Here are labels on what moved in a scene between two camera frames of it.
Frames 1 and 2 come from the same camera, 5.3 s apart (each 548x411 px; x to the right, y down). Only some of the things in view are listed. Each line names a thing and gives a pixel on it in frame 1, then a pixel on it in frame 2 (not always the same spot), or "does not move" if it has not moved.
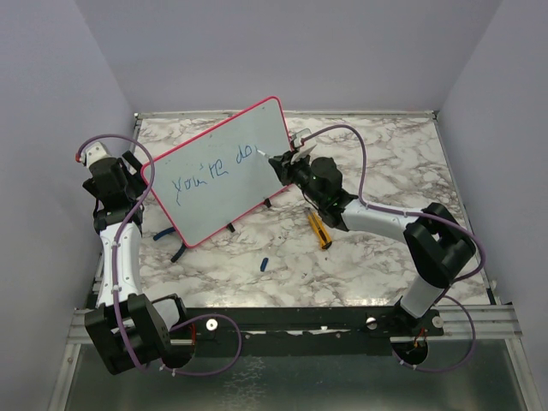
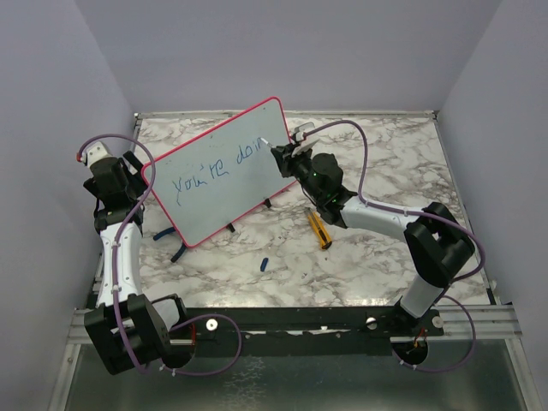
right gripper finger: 286,157 to 286,149
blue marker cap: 264,264 does not move
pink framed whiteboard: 217,175 does not move
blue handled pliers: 180,252 does not move
